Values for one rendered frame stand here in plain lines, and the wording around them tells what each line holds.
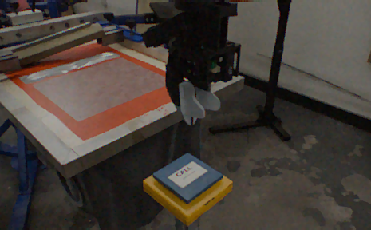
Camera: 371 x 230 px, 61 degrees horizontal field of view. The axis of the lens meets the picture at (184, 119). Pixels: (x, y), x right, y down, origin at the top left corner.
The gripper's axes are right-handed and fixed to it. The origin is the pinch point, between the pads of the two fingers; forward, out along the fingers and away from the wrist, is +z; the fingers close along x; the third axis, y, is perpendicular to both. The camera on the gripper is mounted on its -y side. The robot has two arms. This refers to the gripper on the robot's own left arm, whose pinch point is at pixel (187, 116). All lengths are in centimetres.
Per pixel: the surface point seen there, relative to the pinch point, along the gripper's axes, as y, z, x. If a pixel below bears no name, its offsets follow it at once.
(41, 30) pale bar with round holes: -99, 9, 14
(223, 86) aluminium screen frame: -17.4, 11.2, 31.7
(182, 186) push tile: 1.8, 13.1, -3.2
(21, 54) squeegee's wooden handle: -82, 10, 0
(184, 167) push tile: -1.8, 13.1, 0.9
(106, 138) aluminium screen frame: -18.8, 11.2, -6.2
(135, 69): -52, 15, 26
